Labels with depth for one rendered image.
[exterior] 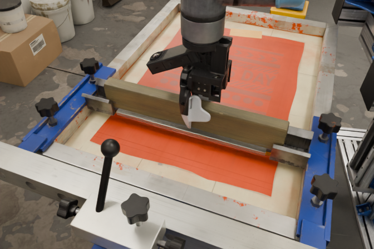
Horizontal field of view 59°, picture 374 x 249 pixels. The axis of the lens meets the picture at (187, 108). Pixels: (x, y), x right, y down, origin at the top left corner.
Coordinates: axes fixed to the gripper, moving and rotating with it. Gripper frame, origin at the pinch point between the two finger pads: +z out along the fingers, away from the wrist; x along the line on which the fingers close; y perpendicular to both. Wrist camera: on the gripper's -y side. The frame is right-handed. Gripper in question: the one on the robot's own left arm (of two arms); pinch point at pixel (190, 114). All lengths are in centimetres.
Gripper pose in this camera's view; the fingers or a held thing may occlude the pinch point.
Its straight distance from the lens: 72.3
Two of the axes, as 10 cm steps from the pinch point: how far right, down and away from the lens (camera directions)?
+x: 3.5, -6.3, 6.9
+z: 0.0, 7.4, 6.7
